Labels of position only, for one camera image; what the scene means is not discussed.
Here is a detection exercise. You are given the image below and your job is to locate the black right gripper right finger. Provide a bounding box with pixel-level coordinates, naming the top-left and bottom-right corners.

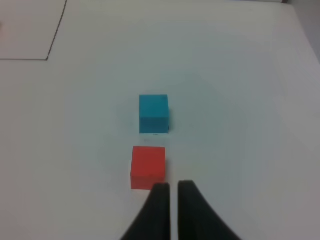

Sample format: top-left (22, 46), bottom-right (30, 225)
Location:
top-left (178, 180), bottom-right (239, 240)

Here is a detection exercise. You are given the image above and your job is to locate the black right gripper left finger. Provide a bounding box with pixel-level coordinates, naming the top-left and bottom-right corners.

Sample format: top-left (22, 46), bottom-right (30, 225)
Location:
top-left (122, 183), bottom-right (171, 240)

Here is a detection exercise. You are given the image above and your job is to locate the red cube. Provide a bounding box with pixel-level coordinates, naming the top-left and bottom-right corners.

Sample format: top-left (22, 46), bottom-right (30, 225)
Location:
top-left (130, 146), bottom-right (166, 190)

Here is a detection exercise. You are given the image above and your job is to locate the blue cube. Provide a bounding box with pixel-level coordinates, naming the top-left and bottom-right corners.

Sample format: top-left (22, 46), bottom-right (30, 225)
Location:
top-left (139, 94), bottom-right (170, 134)

